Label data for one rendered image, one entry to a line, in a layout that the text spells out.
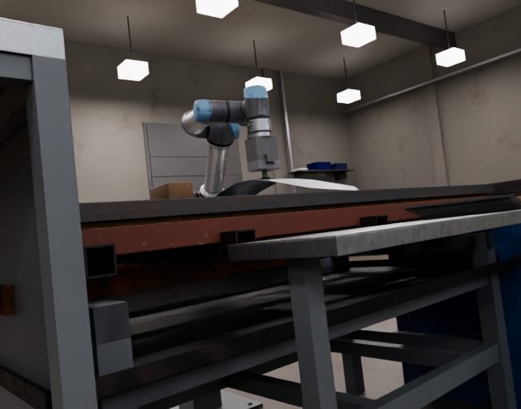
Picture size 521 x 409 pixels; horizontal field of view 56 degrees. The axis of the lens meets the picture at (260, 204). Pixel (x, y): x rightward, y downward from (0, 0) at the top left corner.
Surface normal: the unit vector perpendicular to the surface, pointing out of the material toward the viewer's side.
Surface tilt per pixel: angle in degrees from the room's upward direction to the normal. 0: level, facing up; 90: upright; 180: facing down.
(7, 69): 90
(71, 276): 90
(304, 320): 90
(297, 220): 90
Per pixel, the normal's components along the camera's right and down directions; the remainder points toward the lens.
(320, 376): 0.65, -0.11
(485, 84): -0.79, 0.05
